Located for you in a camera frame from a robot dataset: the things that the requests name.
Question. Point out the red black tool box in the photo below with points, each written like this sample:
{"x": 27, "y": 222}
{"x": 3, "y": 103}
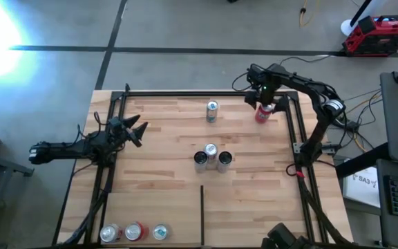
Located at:
{"x": 378, "y": 36}

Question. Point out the grey metal base plate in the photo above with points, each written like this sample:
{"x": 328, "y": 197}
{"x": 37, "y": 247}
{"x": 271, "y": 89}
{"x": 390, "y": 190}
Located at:
{"x": 297, "y": 148}

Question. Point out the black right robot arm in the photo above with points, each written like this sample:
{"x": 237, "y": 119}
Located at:
{"x": 318, "y": 121}

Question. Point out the black power strip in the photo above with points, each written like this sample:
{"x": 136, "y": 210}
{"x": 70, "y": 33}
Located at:
{"x": 352, "y": 125}

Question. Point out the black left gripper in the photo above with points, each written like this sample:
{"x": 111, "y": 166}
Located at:
{"x": 117, "y": 138}

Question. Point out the white floor stand base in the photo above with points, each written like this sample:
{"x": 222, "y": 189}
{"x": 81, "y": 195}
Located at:
{"x": 347, "y": 27}

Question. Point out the dark grey keyboard desk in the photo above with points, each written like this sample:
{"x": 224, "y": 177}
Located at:
{"x": 382, "y": 224}

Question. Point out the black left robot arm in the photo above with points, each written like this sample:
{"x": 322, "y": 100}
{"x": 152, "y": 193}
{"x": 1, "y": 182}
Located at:
{"x": 64, "y": 148}

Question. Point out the black blocky object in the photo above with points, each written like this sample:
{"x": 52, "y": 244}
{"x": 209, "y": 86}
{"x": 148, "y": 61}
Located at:
{"x": 289, "y": 238}

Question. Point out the white printed paper sheet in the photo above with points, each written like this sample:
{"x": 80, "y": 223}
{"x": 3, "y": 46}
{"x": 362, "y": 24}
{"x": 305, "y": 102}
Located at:
{"x": 361, "y": 190}

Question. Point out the white Celsius can silver lid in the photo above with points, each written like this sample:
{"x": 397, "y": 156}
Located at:
{"x": 110, "y": 233}
{"x": 211, "y": 149}

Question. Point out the silver blue Red Bull can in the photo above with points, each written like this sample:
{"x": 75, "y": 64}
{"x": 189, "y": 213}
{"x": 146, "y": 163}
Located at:
{"x": 212, "y": 110}
{"x": 161, "y": 231}

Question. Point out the black desk leg bar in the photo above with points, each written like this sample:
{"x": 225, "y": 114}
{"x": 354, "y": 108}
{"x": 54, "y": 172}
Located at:
{"x": 358, "y": 162}

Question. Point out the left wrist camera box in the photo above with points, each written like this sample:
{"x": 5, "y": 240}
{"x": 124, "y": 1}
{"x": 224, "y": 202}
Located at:
{"x": 115, "y": 122}

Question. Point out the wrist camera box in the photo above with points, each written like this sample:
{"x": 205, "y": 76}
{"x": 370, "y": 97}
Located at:
{"x": 254, "y": 74}
{"x": 115, "y": 122}

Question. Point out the red soda can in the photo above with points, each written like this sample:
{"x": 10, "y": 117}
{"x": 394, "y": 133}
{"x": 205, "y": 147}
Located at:
{"x": 263, "y": 115}
{"x": 135, "y": 231}

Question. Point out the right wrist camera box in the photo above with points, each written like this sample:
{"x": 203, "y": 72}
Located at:
{"x": 254, "y": 74}

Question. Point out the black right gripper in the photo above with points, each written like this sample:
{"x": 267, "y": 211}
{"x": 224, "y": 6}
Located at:
{"x": 267, "y": 92}

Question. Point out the white Celsius can black lid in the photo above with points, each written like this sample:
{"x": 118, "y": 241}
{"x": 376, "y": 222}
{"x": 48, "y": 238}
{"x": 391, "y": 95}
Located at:
{"x": 200, "y": 158}
{"x": 225, "y": 158}

